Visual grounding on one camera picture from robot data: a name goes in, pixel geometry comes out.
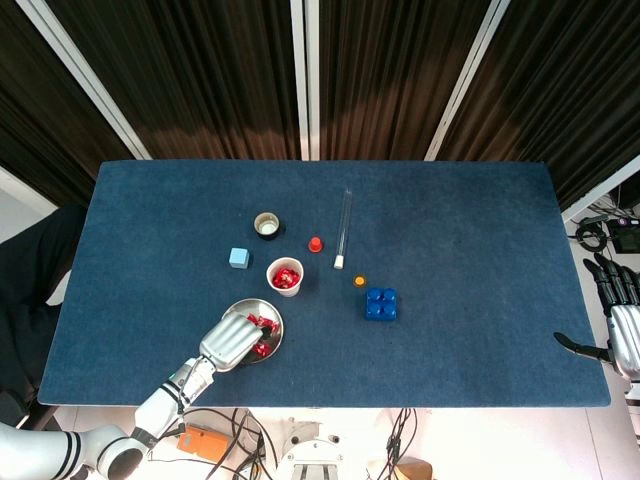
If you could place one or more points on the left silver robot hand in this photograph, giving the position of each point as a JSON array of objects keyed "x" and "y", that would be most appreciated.
[{"x": 230, "y": 342}]

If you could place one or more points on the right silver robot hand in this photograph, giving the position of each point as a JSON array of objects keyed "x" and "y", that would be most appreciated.
[{"x": 627, "y": 342}]

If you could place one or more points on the red candy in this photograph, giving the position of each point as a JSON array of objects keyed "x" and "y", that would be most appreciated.
[
  {"x": 293, "y": 280},
  {"x": 267, "y": 322},
  {"x": 261, "y": 348},
  {"x": 281, "y": 275},
  {"x": 255, "y": 319}
]

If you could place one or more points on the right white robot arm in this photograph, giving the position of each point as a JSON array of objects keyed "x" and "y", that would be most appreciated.
[{"x": 634, "y": 387}]

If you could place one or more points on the metal plate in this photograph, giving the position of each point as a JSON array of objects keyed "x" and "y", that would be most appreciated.
[{"x": 250, "y": 306}]

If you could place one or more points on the white paper cup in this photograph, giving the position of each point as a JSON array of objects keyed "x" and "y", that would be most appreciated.
[{"x": 287, "y": 293}]

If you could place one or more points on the small orange cap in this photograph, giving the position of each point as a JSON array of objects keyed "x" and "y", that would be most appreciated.
[{"x": 359, "y": 281}]

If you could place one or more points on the light blue cube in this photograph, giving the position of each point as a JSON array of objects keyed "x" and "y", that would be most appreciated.
[{"x": 238, "y": 257}]

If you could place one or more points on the orange box device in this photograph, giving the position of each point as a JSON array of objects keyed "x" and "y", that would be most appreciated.
[{"x": 207, "y": 444}]

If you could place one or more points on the black electronic box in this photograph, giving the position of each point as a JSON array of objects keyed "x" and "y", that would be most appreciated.
[{"x": 614, "y": 227}]

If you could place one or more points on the small red cap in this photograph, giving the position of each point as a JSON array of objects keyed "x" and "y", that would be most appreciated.
[{"x": 315, "y": 245}]

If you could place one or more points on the glass test tube white stopper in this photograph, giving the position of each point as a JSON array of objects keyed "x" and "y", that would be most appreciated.
[{"x": 339, "y": 261}]

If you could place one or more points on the white robot torso base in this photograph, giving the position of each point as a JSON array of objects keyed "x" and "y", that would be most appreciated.
[{"x": 310, "y": 457}]

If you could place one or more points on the blue building block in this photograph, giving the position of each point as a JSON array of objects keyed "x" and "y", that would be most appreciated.
[{"x": 381, "y": 305}]

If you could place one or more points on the blue felt table cover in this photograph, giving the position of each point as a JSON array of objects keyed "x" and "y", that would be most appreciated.
[{"x": 450, "y": 300}]

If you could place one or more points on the black fabric bundle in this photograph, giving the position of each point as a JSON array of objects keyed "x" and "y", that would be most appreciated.
[{"x": 30, "y": 260}]

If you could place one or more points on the brown cardboard piece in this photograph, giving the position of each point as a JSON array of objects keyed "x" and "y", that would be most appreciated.
[{"x": 412, "y": 472}]

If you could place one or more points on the dark brown curtain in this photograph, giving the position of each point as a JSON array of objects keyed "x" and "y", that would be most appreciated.
[
  {"x": 575, "y": 75},
  {"x": 390, "y": 75},
  {"x": 200, "y": 75},
  {"x": 40, "y": 100}
]

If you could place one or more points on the white frame post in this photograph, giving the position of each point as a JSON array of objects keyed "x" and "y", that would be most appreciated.
[
  {"x": 86, "y": 80},
  {"x": 299, "y": 50},
  {"x": 600, "y": 192},
  {"x": 469, "y": 80}
]

